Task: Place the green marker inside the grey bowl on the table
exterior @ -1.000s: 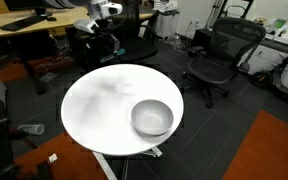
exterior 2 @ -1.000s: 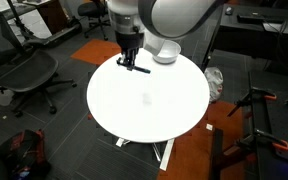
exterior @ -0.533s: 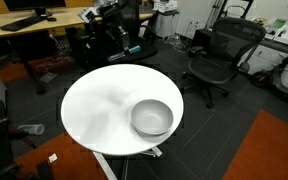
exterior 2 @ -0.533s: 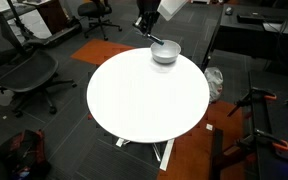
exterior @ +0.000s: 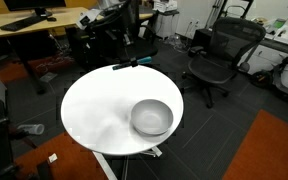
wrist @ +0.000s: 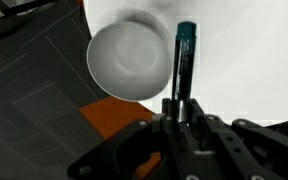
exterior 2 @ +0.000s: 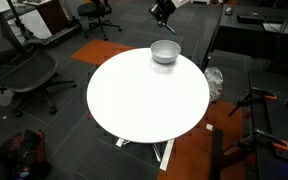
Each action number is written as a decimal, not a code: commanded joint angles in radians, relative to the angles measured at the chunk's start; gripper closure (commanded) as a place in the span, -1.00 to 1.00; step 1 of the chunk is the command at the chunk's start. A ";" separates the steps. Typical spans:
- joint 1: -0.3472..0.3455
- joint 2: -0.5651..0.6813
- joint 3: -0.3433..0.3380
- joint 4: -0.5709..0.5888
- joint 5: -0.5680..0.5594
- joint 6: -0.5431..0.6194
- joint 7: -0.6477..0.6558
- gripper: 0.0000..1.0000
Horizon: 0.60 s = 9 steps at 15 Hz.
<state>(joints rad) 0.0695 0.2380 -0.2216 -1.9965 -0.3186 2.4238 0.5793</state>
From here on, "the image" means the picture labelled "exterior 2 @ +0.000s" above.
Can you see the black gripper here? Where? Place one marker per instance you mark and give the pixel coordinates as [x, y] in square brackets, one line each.
[164, 8]

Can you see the grey bowl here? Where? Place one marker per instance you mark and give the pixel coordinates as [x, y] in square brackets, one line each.
[165, 50]

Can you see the grey computer mouse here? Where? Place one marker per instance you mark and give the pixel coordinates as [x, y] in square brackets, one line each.
[229, 10]

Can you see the black swivel office chair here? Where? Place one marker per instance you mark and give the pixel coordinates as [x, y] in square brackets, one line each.
[92, 10]

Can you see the white plastic bag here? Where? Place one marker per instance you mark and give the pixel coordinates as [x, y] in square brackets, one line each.
[214, 83]

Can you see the dark keyboard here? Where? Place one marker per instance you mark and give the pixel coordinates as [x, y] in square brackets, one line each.
[250, 18]

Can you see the brown wooden cabinet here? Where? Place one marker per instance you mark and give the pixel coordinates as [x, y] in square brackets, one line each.
[52, 15]

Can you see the black electric scooter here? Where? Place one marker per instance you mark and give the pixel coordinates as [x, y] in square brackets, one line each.
[50, 35]

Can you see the small white floor tag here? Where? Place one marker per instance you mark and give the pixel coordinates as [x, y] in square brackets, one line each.
[209, 126]

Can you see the white desk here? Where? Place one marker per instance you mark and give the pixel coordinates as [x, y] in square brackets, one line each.
[34, 23]

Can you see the white table base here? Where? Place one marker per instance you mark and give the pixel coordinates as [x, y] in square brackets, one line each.
[166, 155]

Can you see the black stand leg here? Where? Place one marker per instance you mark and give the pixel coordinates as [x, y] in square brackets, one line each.
[219, 153]

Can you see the black mesh office chair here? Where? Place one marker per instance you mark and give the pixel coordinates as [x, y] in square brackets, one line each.
[27, 71]

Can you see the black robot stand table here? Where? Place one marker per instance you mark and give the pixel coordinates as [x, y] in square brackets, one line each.
[277, 126]

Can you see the red and black bag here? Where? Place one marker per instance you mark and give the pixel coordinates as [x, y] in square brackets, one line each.
[24, 153]

